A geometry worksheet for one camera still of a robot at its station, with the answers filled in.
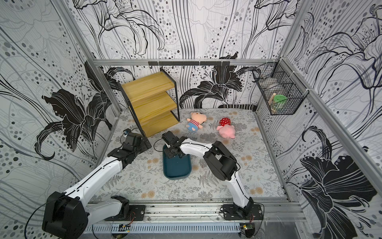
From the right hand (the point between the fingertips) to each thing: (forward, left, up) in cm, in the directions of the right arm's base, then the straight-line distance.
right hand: (172, 149), depth 96 cm
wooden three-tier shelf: (+29, +14, +17) cm, 36 cm away
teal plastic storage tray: (-12, -4, 0) cm, 13 cm away
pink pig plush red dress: (+12, -36, +5) cm, 38 cm away
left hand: (-4, +14, +10) cm, 18 cm away
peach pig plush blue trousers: (+19, -15, +6) cm, 25 cm away
